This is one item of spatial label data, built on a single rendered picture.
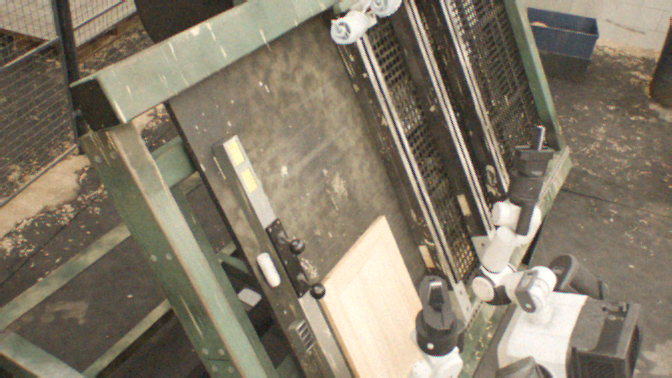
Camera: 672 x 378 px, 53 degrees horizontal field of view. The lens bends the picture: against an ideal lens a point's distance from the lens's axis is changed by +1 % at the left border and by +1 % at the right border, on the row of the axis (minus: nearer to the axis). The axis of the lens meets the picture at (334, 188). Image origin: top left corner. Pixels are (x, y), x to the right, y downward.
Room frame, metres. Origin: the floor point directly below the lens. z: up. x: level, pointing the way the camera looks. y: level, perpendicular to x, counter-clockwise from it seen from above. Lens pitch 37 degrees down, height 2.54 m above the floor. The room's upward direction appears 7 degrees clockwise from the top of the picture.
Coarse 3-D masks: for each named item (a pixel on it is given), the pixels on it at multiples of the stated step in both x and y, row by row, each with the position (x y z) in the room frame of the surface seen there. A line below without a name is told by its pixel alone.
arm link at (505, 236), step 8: (536, 208) 1.53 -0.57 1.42; (536, 216) 1.50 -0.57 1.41; (536, 224) 1.49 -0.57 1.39; (496, 232) 1.53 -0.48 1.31; (504, 232) 1.53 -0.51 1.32; (512, 232) 1.54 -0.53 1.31; (528, 232) 1.50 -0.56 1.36; (496, 240) 1.51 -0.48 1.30; (504, 240) 1.50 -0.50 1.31; (512, 240) 1.51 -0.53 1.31; (520, 240) 1.50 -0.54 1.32; (528, 240) 1.50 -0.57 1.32
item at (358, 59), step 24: (360, 48) 1.77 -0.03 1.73; (360, 72) 1.76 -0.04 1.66; (360, 96) 1.75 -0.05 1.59; (384, 96) 1.76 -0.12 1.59; (384, 120) 1.71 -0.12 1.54; (384, 144) 1.71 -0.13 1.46; (408, 168) 1.68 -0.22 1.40; (408, 192) 1.66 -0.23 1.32; (408, 216) 1.66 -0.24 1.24; (432, 216) 1.66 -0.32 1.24; (432, 240) 1.62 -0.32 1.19; (456, 288) 1.58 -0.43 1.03; (456, 312) 1.56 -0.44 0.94
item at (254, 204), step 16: (224, 144) 1.24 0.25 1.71; (240, 144) 1.28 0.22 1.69; (224, 160) 1.24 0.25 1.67; (240, 176) 1.23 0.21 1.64; (240, 192) 1.22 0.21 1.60; (256, 192) 1.23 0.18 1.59; (256, 208) 1.21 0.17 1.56; (256, 224) 1.20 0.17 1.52; (272, 256) 1.18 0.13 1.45; (288, 288) 1.16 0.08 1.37; (304, 304) 1.15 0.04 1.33; (320, 320) 1.15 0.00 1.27; (320, 336) 1.13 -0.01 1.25; (320, 352) 1.11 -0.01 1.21; (336, 352) 1.13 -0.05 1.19; (320, 368) 1.11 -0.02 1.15; (336, 368) 1.10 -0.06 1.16
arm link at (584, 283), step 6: (582, 270) 1.36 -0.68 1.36; (576, 276) 1.33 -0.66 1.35; (582, 276) 1.34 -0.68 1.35; (588, 276) 1.35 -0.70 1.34; (594, 276) 1.38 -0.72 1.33; (576, 282) 1.33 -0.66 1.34; (582, 282) 1.33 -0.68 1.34; (588, 282) 1.34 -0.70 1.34; (594, 282) 1.35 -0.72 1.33; (576, 288) 1.32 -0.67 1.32; (582, 288) 1.33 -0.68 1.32; (588, 288) 1.33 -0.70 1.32; (594, 288) 1.34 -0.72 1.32; (582, 294) 1.32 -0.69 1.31; (588, 294) 1.32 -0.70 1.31; (594, 294) 1.33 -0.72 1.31
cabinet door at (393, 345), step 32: (384, 224) 1.54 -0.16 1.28; (352, 256) 1.38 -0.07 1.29; (384, 256) 1.48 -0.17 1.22; (352, 288) 1.32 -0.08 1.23; (384, 288) 1.41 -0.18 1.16; (352, 320) 1.26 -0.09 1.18; (384, 320) 1.34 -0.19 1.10; (352, 352) 1.19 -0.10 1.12; (384, 352) 1.28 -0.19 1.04; (416, 352) 1.37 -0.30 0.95
